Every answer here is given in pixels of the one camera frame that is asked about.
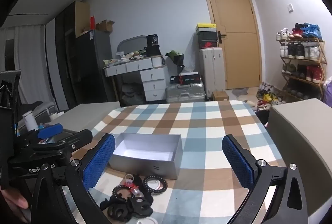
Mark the person's left hand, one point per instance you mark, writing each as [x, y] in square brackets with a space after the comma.
[13, 196]

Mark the closed cardboard box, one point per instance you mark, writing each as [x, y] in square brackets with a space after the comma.
[220, 96]

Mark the dark wardrobe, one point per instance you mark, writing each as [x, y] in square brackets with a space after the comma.
[64, 57]

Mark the grey mattress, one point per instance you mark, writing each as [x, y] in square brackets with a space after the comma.
[77, 115]

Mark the silver cardboard box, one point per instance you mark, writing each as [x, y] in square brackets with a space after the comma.
[155, 169]

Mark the red container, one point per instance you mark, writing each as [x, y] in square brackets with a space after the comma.
[92, 22]

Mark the white curtain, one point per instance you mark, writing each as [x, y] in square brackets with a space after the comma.
[31, 63]

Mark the white light switch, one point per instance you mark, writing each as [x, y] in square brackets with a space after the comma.
[290, 7]

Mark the black bag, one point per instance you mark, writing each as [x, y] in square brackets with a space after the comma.
[153, 47]

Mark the dark wrapped bouquet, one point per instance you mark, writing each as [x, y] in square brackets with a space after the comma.
[177, 57]

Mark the clear red hair accessory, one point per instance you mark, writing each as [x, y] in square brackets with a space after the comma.
[136, 190]

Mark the purple cloth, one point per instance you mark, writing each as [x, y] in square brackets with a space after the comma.
[329, 90]

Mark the grey framed mirror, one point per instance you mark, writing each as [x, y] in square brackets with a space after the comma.
[129, 43]

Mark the pile of shoes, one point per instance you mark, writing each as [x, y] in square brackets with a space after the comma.
[267, 96]

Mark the yellow lid shoe box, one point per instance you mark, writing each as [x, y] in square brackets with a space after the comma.
[206, 27]

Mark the open cardboard box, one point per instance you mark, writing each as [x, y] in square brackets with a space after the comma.
[105, 26]

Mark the silver suitcase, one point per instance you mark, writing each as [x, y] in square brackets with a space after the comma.
[181, 92]

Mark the white desk with drawers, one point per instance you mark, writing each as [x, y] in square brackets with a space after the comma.
[153, 83]

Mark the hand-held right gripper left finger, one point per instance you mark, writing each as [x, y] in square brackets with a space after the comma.
[99, 161]

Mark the shoe rack with shoes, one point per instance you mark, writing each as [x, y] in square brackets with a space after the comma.
[311, 29]

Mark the wooden door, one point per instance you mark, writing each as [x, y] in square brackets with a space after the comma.
[238, 57]

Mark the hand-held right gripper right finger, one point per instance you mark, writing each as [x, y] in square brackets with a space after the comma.
[237, 161]

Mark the white round badge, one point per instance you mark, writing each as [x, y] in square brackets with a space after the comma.
[153, 183]

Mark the black red striped box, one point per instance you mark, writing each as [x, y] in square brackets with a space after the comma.
[190, 78]

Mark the small black box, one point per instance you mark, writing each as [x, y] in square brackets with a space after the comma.
[174, 80]

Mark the pile of desk clutter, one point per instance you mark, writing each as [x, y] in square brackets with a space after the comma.
[122, 57]

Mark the white suitcase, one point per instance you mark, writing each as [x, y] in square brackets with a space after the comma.
[212, 70]

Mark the grey refrigerator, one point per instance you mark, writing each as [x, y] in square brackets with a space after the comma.
[93, 70]

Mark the plain black shoe box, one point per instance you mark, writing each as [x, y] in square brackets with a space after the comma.
[206, 36]

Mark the checked blanket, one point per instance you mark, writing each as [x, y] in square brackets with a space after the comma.
[207, 135]

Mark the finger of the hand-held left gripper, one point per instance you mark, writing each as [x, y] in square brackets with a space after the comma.
[77, 137]
[50, 131]

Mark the white bottle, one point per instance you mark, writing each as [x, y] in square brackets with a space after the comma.
[29, 120]

